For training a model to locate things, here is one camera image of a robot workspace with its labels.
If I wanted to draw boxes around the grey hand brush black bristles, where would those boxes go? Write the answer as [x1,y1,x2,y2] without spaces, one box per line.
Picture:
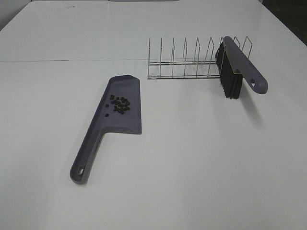
[215,36,268,99]

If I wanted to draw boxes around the pile of coffee beans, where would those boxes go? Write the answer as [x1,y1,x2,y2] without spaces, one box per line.
[104,94,131,117]

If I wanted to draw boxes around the grey plastic dustpan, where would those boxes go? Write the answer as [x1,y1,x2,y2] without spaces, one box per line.
[70,75,142,184]

